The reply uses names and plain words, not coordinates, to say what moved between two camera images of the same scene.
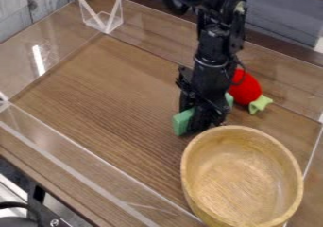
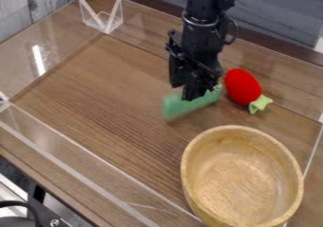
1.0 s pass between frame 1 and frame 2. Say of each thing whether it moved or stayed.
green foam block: moved
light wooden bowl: stayed
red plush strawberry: stayed
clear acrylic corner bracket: stayed
